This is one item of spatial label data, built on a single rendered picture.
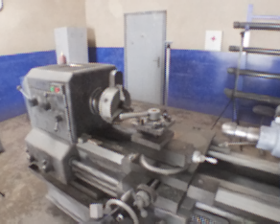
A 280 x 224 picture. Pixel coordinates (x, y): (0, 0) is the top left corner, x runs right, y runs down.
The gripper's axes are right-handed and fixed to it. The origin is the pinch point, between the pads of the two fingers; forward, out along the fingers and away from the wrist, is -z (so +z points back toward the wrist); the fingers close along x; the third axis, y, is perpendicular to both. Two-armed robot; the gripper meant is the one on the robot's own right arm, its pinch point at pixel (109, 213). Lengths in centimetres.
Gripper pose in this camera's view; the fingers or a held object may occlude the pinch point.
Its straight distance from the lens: 78.6
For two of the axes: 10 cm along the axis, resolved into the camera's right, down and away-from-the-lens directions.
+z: -5.3, 3.1, -7.9
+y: 4.3, 9.0, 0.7
